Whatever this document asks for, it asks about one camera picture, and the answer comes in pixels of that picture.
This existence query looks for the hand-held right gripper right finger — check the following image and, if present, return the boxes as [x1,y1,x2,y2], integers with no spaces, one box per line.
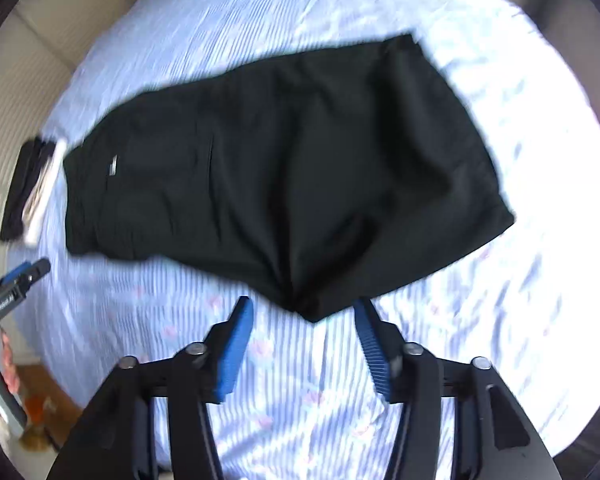
[354,297,556,480]

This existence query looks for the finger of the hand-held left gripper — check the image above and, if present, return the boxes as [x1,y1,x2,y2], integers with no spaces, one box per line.
[2,258,52,292]

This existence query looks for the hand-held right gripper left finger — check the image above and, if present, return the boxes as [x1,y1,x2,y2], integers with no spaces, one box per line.
[46,296,255,480]

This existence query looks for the black pants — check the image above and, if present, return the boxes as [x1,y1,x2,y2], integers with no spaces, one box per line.
[62,33,517,324]

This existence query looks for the person's left hand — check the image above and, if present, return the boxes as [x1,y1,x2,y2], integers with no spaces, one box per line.
[0,327,22,395]

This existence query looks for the folded black and white clothes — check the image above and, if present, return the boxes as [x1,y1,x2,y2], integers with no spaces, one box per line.
[0,136,69,248]

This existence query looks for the striped light blue bed sheet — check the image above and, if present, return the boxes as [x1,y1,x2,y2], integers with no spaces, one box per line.
[6,0,600,480]

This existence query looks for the beige headboard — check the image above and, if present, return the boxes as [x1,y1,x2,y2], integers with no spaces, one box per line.
[0,0,181,241]

